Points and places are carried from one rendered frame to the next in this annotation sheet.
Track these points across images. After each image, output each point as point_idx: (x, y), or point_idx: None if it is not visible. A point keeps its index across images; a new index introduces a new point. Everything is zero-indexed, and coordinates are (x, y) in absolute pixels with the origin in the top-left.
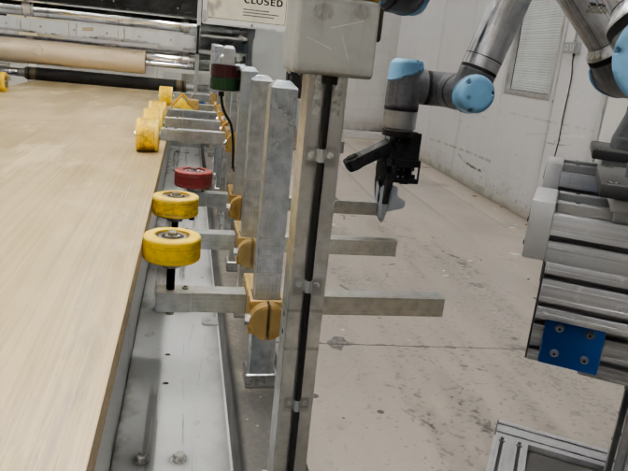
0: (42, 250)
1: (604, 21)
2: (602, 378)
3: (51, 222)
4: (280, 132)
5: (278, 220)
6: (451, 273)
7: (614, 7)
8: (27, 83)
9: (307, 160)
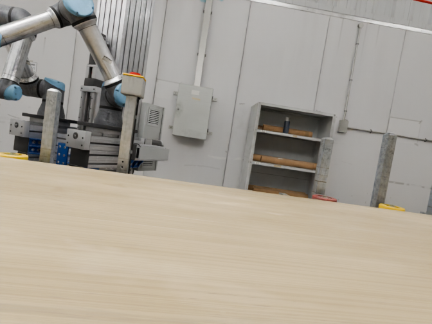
0: (8, 164)
1: (29, 68)
2: None
3: None
4: (58, 108)
5: (54, 142)
6: None
7: (110, 78)
8: None
9: (134, 117)
